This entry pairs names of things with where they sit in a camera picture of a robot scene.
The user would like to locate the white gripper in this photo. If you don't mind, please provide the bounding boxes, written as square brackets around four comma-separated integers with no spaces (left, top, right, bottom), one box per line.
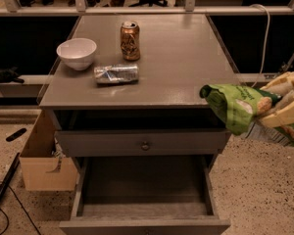
[260,71,294,128]

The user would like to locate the green rice chip bag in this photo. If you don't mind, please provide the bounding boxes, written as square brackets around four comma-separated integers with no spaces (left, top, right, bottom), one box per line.
[199,84,294,147]

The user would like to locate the grey drawer cabinet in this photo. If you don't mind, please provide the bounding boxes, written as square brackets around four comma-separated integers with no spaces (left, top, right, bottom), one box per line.
[38,14,250,159]

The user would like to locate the grey upper drawer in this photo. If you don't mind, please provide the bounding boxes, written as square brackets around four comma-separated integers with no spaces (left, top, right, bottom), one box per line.
[55,128,230,157]

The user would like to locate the grey open middle drawer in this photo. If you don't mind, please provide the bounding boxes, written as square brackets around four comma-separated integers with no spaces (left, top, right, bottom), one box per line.
[60,156,230,235]

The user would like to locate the black bag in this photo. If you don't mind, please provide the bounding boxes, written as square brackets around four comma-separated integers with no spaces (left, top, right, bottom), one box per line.
[0,67,25,83]

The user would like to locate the silver lying can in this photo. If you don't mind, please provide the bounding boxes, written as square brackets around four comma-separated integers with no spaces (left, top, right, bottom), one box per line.
[94,64,139,84]

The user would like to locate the gold soda can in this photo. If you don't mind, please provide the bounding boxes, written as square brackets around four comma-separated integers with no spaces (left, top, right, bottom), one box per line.
[121,21,140,61]

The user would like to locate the white bowl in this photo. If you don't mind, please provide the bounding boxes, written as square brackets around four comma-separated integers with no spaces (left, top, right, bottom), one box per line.
[56,38,97,71]

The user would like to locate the cardboard box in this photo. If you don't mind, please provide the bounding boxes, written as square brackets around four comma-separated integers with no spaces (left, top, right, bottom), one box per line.
[20,111,78,191]

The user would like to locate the black oblong floor object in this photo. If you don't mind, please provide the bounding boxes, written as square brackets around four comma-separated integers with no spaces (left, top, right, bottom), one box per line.
[6,128,26,142]

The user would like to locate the black flat bar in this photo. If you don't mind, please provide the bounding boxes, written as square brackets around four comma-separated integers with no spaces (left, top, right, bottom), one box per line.
[0,154,20,202]

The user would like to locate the white cable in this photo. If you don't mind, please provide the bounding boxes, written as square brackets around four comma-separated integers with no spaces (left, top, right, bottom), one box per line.
[251,3,271,88]

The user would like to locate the black floor cable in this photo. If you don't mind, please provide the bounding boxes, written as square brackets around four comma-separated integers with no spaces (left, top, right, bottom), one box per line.
[0,160,43,235]

